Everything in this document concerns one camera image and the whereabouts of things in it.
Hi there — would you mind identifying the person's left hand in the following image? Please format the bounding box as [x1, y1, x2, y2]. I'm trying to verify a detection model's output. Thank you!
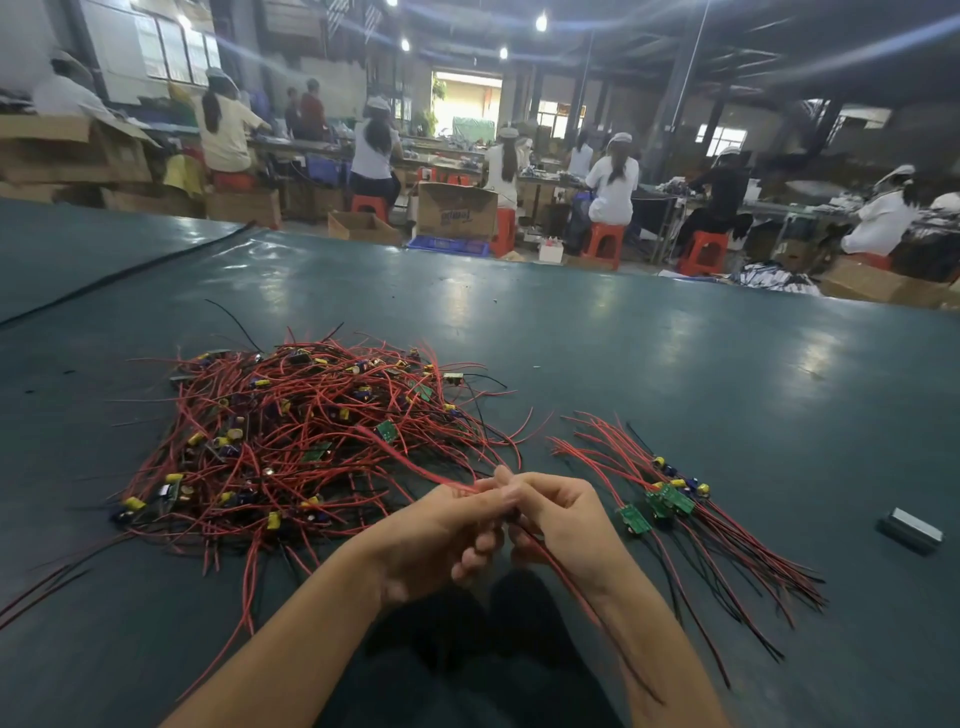
[348, 477, 521, 609]

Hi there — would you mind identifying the person's right hand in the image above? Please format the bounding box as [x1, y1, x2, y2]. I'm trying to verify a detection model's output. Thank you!
[492, 465, 639, 605]

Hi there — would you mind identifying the sorted bundle of wired boards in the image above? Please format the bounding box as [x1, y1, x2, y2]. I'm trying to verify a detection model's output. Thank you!
[552, 412, 830, 689]

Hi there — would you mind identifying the red wire with yellow connector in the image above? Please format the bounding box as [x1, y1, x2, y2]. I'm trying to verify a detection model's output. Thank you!
[345, 457, 665, 704]

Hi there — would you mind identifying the pile of red-wired boards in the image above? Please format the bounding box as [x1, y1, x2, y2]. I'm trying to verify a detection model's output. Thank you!
[0, 330, 527, 699]

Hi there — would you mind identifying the person's right forearm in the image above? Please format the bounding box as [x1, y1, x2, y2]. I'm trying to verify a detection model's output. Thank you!
[592, 562, 732, 728]

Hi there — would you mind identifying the person's left forearm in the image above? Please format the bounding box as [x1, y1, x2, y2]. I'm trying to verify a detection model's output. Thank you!
[162, 552, 404, 728]

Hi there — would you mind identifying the dark green table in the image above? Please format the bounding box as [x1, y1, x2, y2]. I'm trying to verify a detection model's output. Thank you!
[0, 198, 960, 728]

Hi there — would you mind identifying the blue plastic crate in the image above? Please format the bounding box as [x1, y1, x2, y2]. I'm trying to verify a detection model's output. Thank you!
[405, 235, 492, 260]

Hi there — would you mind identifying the heap of black white items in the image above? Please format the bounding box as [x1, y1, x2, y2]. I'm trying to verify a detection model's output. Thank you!
[735, 264, 824, 296]

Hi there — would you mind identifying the small black grey block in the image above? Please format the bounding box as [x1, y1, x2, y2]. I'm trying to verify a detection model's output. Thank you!
[877, 507, 945, 555]

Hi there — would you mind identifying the yellow sack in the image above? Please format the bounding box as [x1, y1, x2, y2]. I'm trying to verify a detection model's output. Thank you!
[162, 153, 209, 195]

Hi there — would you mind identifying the large open cardboard box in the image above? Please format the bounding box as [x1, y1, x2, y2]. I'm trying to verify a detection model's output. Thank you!
[0, 112, 152, 185]

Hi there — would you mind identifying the grid window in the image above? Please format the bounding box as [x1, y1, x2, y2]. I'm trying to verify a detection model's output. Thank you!
[132, 7, 222, 84]

